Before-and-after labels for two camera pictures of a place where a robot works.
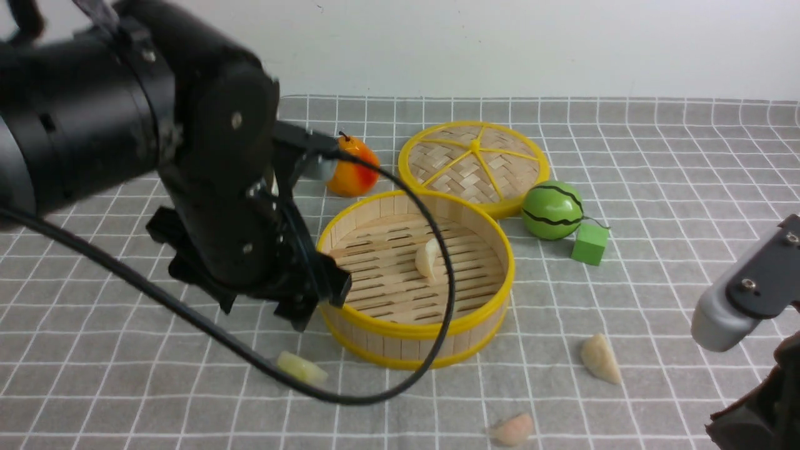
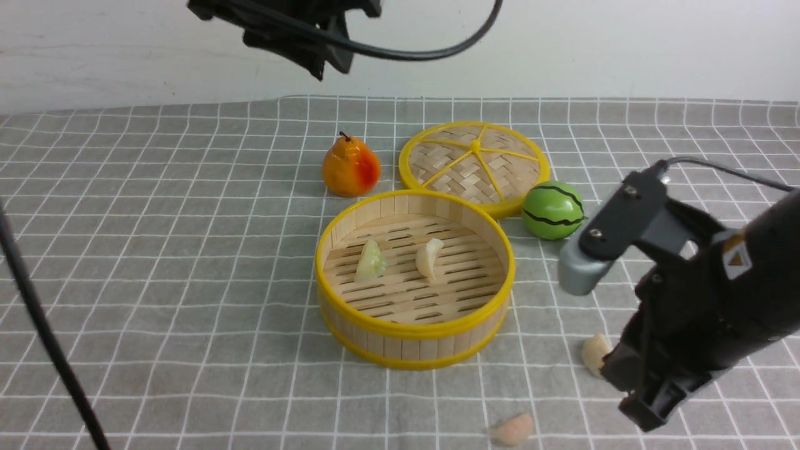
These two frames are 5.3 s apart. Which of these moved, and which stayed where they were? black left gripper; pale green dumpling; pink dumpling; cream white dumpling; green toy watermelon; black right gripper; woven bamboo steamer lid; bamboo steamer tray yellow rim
Moved: black left gripper; pale green dumpling; black right gripper
Stayed: green toy watermelon; woven bamboo steamer lid; pink dumpling; cream white dumpling; bamboo steamer tray yellow rim
